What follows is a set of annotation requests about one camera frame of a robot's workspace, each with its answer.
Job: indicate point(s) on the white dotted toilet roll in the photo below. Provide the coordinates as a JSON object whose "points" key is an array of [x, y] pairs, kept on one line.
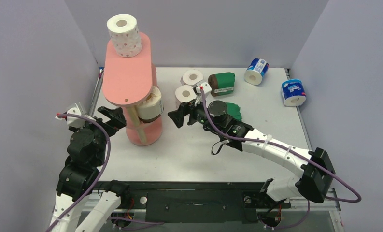
{"points": [[192, 77], [124, 34], [184, 93]]}

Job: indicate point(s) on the pink three-tier wooden shelf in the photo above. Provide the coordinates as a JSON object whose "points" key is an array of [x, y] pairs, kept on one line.
{"points": [[126, 83]]}

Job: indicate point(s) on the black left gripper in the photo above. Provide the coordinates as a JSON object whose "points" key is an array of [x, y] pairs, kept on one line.
{"points": [[117, 119]]}

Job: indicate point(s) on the blue Tempo packaged roll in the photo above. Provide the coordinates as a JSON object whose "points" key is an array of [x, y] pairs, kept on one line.
{"points": [[293, 93]]}

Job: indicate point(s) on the blue white packaged roll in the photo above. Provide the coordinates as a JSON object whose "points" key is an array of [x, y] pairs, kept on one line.
{"points": [[256, 71]]}

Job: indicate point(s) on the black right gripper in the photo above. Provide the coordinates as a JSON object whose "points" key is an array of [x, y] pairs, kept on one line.
{"points": [[188, 112]]}

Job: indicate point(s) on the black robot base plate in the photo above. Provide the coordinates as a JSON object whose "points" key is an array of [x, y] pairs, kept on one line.
{"points": [[198, 202]]}

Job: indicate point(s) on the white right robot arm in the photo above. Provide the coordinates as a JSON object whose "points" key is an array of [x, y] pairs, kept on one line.
{"points": [[308, 179]]}

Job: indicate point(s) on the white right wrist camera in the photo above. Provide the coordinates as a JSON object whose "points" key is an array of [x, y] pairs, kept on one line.
{"points": [[202, 90]]}

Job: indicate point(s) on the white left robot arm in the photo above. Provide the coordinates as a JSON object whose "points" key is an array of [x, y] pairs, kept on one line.
{"points": [[76, 183]]}

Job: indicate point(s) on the cream brown paper roll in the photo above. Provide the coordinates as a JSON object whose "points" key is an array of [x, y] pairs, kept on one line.
{"points": [[152, 107]]}

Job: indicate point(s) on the green brown wrapped roll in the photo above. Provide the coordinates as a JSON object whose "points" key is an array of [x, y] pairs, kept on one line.
{"points": [[234, 110], [222, 83]]}

